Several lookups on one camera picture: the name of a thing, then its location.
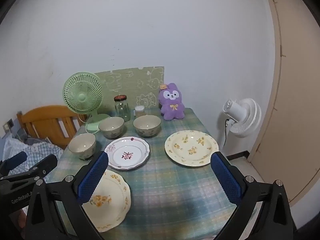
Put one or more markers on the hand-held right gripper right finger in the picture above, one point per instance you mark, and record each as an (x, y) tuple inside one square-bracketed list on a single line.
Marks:
[(225, 177)]

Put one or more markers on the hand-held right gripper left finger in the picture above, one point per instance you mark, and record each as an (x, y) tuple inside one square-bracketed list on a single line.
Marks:
[(93, 175)]

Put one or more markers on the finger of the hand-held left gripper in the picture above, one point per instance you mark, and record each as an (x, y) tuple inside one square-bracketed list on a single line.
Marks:
[(46, 163), (17, 158)]

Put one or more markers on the floral ceramic bowl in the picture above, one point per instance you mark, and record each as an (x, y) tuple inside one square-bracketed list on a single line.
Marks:
[(147, 130), (82, 147), (111, 130)]

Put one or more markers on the scalloped cream yellow-flower plate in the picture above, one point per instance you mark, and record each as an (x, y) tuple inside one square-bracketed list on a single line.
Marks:
[(112, 205)]

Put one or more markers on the white plate with red flower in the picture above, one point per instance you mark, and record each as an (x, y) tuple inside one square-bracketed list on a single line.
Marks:
[(127, 155)]

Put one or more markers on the round cream yellow-flower plate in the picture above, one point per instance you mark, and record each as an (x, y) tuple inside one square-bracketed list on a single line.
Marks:
[(191, 150)]

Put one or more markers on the blue checked blanket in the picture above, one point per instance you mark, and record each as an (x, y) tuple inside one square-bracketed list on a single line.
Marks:
[(37, 152)]

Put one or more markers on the grey cloth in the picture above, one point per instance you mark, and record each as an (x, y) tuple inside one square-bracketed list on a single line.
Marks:
[(21, 135)]

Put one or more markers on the wooden bed headboard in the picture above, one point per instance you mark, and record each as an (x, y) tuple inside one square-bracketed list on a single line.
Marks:
[(42, 120)]

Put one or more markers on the plaid tablecloth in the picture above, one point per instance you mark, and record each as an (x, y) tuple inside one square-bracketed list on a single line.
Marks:
[(170, 187)]

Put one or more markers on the white standing fan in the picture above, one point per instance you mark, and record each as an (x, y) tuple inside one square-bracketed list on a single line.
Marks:
[(243, 115)]

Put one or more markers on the glass jar with dark lid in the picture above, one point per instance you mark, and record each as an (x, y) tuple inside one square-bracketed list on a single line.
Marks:
[(122, 110)]

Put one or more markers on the green desk fan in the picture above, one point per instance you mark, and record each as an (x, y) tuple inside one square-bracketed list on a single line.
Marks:
[(82, 96)]

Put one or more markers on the clear cotton swab container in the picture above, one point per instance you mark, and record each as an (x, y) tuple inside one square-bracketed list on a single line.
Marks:
[(139, 112)]

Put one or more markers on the purple plush rabbit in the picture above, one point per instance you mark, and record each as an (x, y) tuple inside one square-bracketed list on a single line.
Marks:
[(172, 110)]

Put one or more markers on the beige door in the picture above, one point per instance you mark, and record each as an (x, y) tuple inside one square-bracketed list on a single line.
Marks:
[(295, 105)]

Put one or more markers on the wall socket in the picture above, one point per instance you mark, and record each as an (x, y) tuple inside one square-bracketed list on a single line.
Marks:
[(9, 123)]

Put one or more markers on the green printed wall board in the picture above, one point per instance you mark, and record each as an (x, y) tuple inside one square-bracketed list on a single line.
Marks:
[(130, 85)]

